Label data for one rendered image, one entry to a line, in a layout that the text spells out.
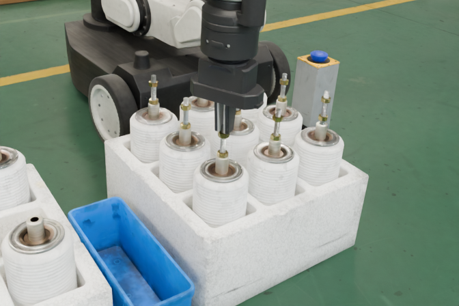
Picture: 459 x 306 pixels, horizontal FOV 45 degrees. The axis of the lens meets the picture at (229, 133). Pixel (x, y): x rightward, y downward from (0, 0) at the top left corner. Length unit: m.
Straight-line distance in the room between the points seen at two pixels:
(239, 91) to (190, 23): 0.57
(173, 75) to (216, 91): 0.62
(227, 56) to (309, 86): 0.50
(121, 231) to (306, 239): 0.37
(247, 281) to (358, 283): 0.24
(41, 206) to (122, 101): 0.46
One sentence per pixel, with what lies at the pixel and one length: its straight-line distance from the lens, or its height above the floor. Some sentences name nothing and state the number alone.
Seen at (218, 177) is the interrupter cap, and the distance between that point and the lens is 0.93.
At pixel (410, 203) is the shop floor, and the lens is 1.42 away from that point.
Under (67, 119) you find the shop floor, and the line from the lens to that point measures 1.68.
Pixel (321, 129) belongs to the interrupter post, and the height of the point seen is 0.27.
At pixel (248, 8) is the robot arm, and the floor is 0.55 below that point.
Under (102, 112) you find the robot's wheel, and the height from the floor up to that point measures 0.09.
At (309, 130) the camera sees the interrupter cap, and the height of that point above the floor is 0.25.
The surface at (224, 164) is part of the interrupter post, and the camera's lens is 0.94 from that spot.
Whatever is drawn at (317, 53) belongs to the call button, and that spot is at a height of 0.33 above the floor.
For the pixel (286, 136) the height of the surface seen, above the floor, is 0.22.
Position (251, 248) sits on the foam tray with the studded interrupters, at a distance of 0.99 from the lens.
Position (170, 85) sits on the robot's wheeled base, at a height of 0.18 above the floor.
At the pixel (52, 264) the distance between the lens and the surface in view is 0.81.
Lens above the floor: 0.77
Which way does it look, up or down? 29 degrees down
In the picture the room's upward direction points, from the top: 4 degrees clockwise
